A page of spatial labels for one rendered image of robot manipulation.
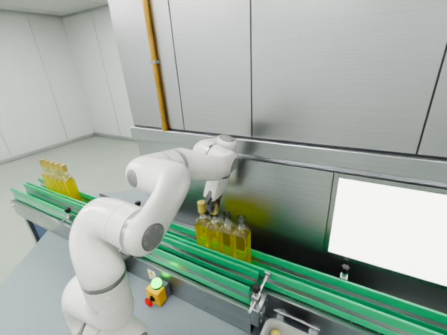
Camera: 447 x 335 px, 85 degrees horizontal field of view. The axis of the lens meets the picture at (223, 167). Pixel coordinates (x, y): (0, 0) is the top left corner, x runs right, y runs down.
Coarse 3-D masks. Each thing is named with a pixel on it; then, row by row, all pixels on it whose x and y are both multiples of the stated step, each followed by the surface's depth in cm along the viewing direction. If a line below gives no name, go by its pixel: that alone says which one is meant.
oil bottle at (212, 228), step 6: (210, 222) 97; (216, 222) 96; (222, 222) 98; (210, 228) 96; (216, 228) 95; (210, 234) 98; (216, 234) 96; (210, 240) 99; (216, 240) 97; (210, 246) 101; (216, 246) 99
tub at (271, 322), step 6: (270, 318) 85; (264, 324) 84; (270, 324) 85; (276, 324) 84; (282, 324) 83; (264, 330) 82; (270, 330) 86; (282, 330) 84; (288, 330) 82; (294, 330) 81; (300, 330) 81
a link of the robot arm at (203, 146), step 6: (210, 138) 78; (216, 138) 79; (222, 138) 78; (228, 138) 79; (234, 138) 81; (198, 144) 74; (204, 144) 73; (210, 144) 73; (222, 144) 77; (228, 144) 77; (234, 144) 78; (198, 150) 73; (204, 150) 73; (234, 150) 80
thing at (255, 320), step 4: (264, 292) 90; (264, 296) 88; (260, 300) 87; (264, 300) 87; (260, 304) 86; (264, 304) 87; (264, 308) 87; (260, 312) 84; (264, 312) 87; (252, 316) 84; (256, 316) 83; (260, 316) 85; (252, 320) 85; (256, 320) 84; (260, 320) 86; (256, 324) 85
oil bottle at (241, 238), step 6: (246, 228) 92; (234, 234) 92; (240, 234) 91; (246, 234) 91; (234, 240) 93; (240, 240) 92; (246, 240) 91; (234, 246) 94; (240, 246) 93; (246, 246) 92; (234, 252) 96; (240, 252) 94; (246, 252) 93; (240, 258) 95; (246, 258) 95
